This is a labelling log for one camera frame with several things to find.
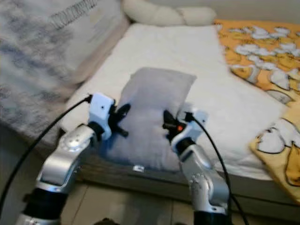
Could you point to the grey pillow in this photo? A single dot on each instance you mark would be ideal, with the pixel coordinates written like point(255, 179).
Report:
point(152, 103)

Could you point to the small white pillow tag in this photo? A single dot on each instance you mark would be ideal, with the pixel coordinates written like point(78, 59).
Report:
point(138, 168)

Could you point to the grey bed base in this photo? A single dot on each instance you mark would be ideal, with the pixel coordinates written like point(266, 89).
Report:
point(159, 187)

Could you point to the white mattress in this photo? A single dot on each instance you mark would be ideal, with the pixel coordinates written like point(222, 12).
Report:
point(173, 51)

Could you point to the grey patterned blanket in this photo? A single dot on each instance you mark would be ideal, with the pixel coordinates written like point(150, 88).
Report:
point(37, 56)

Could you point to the yellow cartoon egg quilt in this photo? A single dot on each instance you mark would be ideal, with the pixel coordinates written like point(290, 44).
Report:
point(258, 47)

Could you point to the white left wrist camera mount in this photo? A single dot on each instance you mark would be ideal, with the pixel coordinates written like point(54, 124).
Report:
point(101, 108)

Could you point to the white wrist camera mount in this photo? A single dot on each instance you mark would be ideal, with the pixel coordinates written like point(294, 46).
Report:
point(197, 124)
point(101, 108)

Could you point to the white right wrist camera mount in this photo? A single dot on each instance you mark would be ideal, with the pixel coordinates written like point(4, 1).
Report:
point(197, 124)

